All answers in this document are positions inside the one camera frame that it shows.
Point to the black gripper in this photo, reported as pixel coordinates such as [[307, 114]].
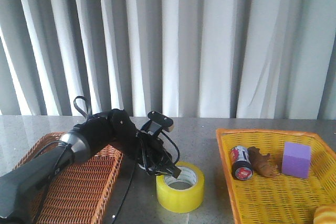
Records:
[[154, 158]]

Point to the yellow packing tape roll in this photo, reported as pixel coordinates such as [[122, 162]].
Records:
[[182, 194]]

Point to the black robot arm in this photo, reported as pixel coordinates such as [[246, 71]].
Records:
[[115, 128]]

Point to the red white black can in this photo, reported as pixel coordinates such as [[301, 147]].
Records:
[[241, 165]]

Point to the brown toy animal figure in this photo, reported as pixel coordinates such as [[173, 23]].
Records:
[[260, 164]]

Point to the brown wicker basket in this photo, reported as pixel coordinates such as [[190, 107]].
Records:
[[81, 192]]

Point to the yellow plastic basket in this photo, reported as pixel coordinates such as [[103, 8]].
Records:
[[282, 199]]

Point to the purple foam cube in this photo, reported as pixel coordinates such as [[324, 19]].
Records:
[[296, 160]]

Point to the grey pleated curtain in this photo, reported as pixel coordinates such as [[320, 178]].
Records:
[[249, 59]]

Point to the yellow bread toy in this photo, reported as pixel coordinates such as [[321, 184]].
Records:
[[325, 214]]

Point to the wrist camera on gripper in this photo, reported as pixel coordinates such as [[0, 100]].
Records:
[[157, 123]]

